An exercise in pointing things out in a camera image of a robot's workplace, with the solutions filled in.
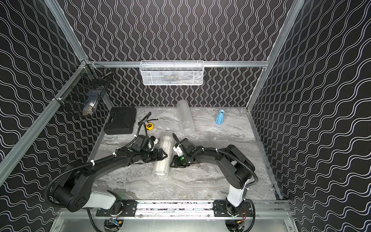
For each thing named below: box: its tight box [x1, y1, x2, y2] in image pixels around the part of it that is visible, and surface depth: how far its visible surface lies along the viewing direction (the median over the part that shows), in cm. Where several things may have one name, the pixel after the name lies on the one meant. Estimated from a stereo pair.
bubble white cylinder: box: [155, 135, 174, 176], surface depth 87 cm
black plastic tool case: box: [103, 106, 137, 135], surface depth 109 cm
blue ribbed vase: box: [215, 109, 226, 126], surface depth 106 cm
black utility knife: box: [138, 111, 152, 126], surface depth 115 cm
